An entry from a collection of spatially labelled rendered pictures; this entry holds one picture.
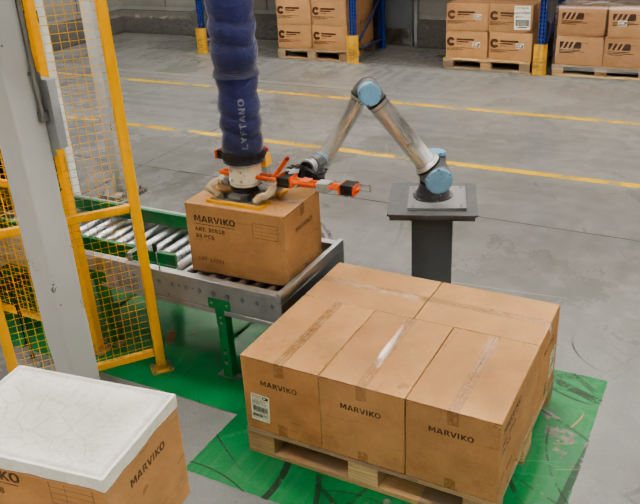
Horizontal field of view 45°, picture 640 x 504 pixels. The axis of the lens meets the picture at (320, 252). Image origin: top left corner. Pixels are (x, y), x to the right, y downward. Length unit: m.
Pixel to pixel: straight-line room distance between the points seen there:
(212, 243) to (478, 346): 1.52
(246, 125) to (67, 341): 1.34
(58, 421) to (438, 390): 1.52
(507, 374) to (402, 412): 0.48
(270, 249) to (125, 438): 1.82
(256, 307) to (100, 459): 1.82
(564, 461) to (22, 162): 2.71
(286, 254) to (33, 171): 1.29
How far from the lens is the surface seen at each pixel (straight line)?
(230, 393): 4.21
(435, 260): 4.56
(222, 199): 4.04
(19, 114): 3.37
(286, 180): 3.88
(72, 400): 2.57
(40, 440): 2.44
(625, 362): 4.54
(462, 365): 3.39
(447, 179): 4.20
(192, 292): 4.16
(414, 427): 3.25
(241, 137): 3.90
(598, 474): 3.78
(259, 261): 4.01
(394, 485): 3.57
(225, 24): 3.77
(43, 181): 3.48
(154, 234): 4.87
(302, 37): 12.01
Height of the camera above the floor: 2.45
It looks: 26 degrees down
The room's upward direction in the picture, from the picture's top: 3 degrees counter-clockwise
